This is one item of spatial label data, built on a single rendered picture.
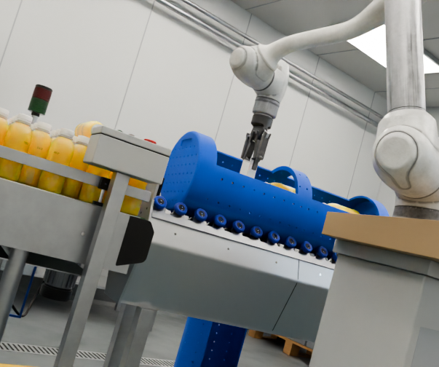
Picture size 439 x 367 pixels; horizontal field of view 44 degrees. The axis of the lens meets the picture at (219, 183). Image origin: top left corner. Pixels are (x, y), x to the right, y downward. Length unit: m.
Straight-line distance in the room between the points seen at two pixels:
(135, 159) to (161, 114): 4.14
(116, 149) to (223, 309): 0.74
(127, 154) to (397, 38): 0.80
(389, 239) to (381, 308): 0.20
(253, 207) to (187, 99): 3.97
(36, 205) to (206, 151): 0.58
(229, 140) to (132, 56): 1.44
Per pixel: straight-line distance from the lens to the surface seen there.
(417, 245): 1.44
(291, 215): 1.94
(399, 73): 1.59
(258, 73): 1.84
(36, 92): 2.10
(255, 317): 1.99
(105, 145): 1.43
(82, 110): 5.22
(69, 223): 1.54
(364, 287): 1.60
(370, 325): 1.58
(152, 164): 1.47
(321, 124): 7.03
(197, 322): 2.53
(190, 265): 1.78
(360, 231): 1.54
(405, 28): 1.65
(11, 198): 1.51
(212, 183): 1.77
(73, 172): 1.55
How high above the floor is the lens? 0.90
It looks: 6 degrees up
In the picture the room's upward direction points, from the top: 16 degrees clockwise
